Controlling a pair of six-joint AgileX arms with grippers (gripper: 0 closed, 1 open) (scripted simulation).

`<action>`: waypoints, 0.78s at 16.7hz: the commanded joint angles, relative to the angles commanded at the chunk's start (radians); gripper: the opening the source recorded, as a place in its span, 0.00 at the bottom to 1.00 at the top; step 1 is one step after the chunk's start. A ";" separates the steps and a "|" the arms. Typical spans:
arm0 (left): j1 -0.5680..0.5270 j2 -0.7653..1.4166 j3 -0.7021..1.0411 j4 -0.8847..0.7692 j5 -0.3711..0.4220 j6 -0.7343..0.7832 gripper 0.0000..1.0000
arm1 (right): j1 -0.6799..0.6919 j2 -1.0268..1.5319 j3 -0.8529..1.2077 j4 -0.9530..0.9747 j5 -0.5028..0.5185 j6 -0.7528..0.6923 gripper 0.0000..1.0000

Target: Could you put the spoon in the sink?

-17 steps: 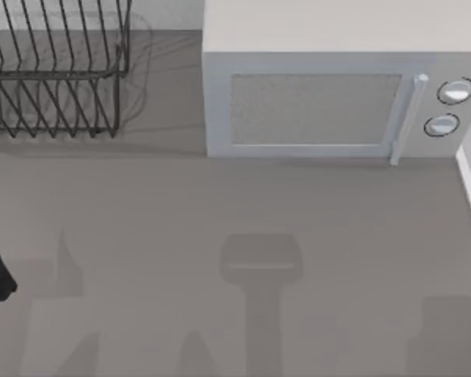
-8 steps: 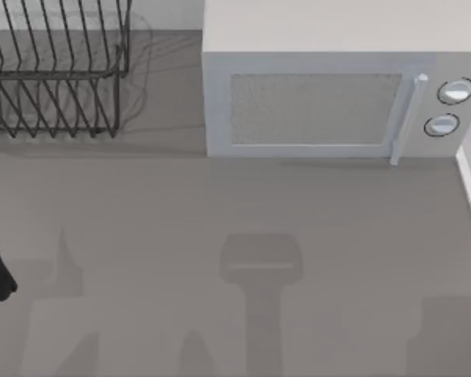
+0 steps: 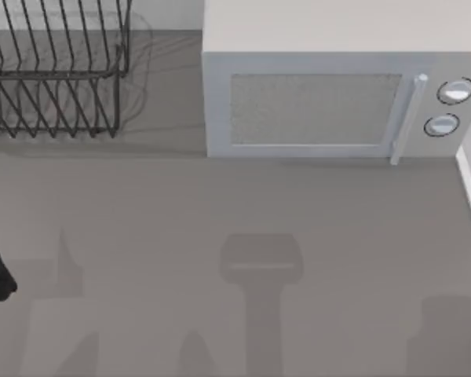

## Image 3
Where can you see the microwave oven door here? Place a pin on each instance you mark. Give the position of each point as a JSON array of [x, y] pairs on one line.
[[220, 118]]

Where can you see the large microwave knob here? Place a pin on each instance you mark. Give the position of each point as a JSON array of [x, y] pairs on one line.
[[455, 90]]

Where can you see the small microwave knob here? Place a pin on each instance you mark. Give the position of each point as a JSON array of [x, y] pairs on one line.
[[441, 125]]

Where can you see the pale microwave oven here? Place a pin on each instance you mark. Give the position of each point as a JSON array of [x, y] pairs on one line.
[[298, 35]]

